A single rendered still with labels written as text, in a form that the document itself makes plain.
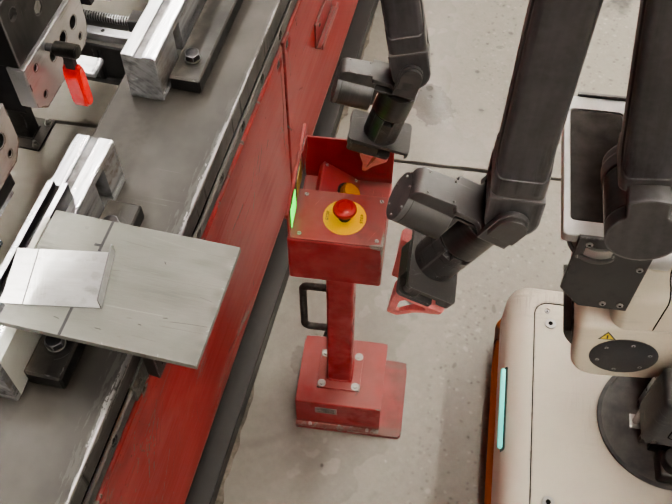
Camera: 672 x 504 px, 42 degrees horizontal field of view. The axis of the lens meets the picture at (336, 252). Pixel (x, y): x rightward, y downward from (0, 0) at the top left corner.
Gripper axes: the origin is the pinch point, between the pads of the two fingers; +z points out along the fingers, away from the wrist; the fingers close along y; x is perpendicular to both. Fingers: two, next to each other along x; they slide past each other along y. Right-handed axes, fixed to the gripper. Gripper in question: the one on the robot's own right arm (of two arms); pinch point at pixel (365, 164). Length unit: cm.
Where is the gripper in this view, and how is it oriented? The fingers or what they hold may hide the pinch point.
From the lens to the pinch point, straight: 150.5
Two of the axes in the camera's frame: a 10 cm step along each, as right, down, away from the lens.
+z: -2.4, 5.1, 8.2
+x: -1.3, 8.2, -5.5
